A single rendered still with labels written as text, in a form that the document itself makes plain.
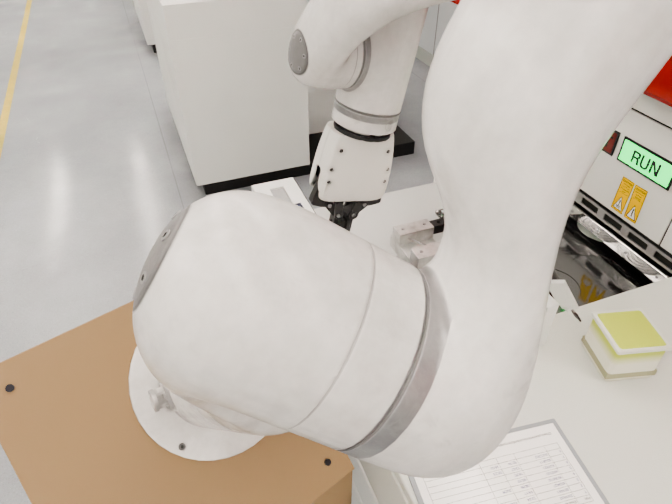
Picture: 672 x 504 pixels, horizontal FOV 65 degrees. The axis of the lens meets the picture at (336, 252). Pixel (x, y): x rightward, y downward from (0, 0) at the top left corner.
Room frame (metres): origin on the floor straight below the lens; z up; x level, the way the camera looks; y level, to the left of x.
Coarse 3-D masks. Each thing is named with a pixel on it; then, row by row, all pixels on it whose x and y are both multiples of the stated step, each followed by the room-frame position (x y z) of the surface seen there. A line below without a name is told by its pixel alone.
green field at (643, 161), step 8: (624, 144) 0.88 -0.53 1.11; (632, 144) 0.86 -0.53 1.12; (624, 152) 0.87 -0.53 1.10; (632, 152) 0.86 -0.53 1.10; (640, 152) 0.84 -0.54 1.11; (648, 152) 0.83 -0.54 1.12; (624, 160) 0.86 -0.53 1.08; (632, 160) 0.85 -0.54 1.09; (640, 160) 0.84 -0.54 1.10; (648, 160) 0.82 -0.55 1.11; (656, 160) 0.81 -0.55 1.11; (640, 168) 0.83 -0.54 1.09; (648, 168) 0.82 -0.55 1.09; (656, 168) 0.80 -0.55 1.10; (664, 168) 0.79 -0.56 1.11; (648, 176) 0.81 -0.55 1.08; (656, 176) 0.80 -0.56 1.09; (664, 176) 0.79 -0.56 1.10; (664, 184) 0.78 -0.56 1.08
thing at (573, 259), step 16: (576, 224) 0.92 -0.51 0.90; (576, 240) 0.86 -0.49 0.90; (592, 240) 0.86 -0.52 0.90; (560, 256) 0.81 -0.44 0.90; (576, 256) 0.81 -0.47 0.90; (592, 256) 0.81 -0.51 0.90; (608, 256) 0.81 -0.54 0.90; (560, 272) 0.76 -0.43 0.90; (576, 272) 0.76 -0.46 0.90; (592, 272) 0.76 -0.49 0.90; (608, 272) 0.76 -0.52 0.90; (624, 272) 0.76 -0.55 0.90; (640, 272) 0.76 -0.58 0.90; (576, 288) 0.72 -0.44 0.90; (592, 288) 0.72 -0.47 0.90; (608, 288) 0.72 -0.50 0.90; (624, 288) 0.72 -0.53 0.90
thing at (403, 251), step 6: (390, 240) 0.90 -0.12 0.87; (426, 240) 0.89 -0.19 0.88; (432, 240) 0.89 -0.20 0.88; (396, 246) 0.88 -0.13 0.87; (402, 246) 0.87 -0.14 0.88; (408, 246) 0.87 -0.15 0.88; (414, 246) 0.87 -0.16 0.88; (396, 252) 0.87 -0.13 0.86; (402, 252) 0.85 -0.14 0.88; (408, 252) 0.85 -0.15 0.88; (402, 258) 0.85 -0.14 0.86; (408, 258) 0.83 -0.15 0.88
